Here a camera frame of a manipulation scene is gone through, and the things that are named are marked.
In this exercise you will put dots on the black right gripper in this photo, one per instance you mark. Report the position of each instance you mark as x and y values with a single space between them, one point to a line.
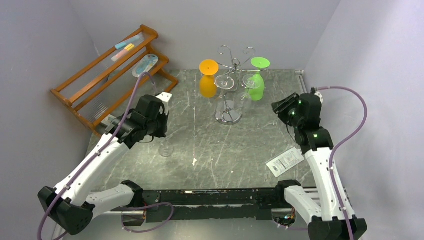
283 108

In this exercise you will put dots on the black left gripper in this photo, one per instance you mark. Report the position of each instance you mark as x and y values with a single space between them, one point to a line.
161 133

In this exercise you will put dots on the clear wine glass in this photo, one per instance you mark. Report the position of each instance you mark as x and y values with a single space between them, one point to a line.
166 147
224 83
243 99

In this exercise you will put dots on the green plastic wine glass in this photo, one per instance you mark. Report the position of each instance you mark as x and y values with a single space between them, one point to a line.
261 63

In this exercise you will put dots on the orange plastic wine glass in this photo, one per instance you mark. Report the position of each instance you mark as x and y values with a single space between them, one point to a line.
208 69

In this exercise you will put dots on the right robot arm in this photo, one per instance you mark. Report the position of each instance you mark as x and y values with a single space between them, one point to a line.
333 218

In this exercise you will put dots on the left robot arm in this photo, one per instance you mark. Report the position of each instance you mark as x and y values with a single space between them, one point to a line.
71 203

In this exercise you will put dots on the chrome wine glass rack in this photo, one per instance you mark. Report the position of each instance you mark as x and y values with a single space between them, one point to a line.
236 69

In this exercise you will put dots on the wooden shelf rack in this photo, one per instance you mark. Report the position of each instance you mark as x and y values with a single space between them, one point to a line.
102 87

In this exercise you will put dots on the small teal white box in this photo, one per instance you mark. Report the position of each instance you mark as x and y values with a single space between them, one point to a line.
107 120

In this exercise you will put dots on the white paper label card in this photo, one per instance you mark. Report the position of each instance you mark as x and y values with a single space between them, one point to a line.
285 161

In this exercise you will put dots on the blue toothbrush package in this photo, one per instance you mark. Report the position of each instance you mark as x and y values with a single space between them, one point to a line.
146 64

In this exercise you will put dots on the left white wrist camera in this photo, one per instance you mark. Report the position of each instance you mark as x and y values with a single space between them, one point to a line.
165 97

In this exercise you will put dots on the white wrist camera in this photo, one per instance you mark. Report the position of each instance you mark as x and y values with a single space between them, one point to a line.
317 93
165 97

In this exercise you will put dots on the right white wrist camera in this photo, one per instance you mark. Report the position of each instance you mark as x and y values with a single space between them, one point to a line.
317 93

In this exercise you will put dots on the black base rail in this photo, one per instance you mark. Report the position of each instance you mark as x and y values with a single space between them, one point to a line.
220 204

